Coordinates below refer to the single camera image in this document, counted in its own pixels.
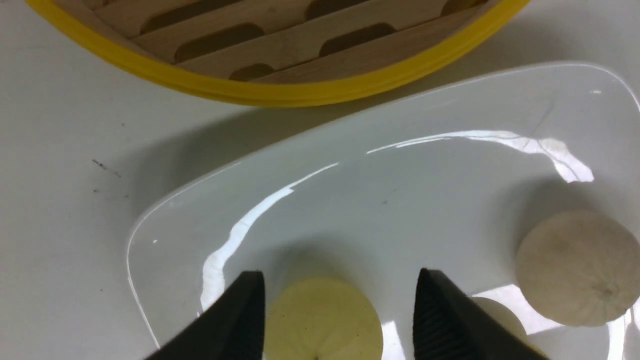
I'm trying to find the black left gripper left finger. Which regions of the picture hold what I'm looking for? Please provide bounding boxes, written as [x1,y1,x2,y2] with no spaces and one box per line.
[147,271,266,360]

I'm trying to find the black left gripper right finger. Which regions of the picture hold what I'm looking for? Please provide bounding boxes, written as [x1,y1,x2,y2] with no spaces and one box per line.
[413,268,548,360]

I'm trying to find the yellow steamed bun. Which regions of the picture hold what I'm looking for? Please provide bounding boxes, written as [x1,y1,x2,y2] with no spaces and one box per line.
[263,278,383,360]

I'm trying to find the white steamed bun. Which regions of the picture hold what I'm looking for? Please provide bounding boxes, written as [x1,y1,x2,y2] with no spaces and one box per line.
[515,210,640,327]

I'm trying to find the white rectangular plate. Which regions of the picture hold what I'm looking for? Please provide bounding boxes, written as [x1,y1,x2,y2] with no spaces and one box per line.
[126,62,639,360]

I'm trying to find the bamboo steamer basket yellow rims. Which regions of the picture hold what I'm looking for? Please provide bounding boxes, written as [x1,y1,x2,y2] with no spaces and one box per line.
[27,0,528,108]

